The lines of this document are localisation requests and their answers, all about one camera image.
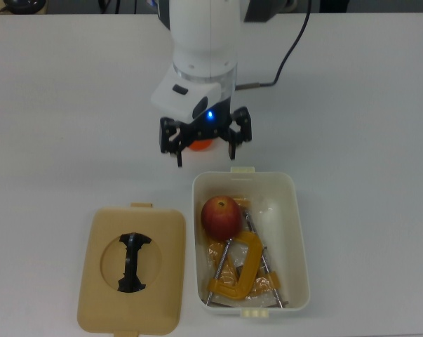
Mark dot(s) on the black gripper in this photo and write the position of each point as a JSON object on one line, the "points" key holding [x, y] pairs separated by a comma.
{"points": [[206, 130]]}

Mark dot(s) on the red apple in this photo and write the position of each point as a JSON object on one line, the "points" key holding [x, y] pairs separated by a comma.
{"points": [[220, 217]]}

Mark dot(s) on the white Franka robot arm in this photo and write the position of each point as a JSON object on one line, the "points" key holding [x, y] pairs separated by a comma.
{"points": [[204, 38]]}

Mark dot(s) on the orange fruit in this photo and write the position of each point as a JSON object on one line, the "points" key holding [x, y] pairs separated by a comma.
{"points": [[201, 145]]}

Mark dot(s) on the white plastic container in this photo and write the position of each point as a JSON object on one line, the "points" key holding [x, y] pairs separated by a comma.
{"points": [[288, 217]]}

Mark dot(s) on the tan container lid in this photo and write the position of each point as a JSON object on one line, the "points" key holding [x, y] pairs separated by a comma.
{"points": [[92, 267]]}

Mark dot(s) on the yellow C-clamp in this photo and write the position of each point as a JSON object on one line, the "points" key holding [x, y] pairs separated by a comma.
{"points": [[251, 259]]}

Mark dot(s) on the yellow clamp with long screw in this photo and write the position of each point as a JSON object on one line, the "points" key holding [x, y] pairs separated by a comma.
{"points": [[274, 279]]}

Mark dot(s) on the black round object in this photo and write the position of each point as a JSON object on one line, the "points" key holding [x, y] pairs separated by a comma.
{"points": [[21, 5]]}

